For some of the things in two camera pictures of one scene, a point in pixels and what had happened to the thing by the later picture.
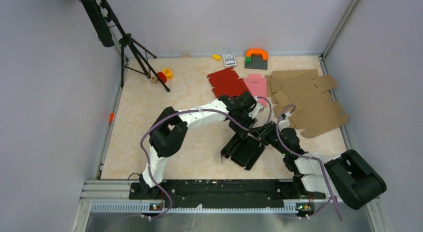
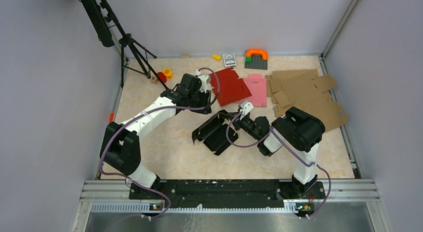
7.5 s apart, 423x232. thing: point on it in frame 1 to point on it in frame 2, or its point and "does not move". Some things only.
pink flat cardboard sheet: [257, 85] does not move
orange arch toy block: [249, 52] does not move
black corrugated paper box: [244, 152] to [213, 133]
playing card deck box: [229, 60] does not move
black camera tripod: [103, 18] does not move
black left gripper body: [245, 119] to [199, 99]
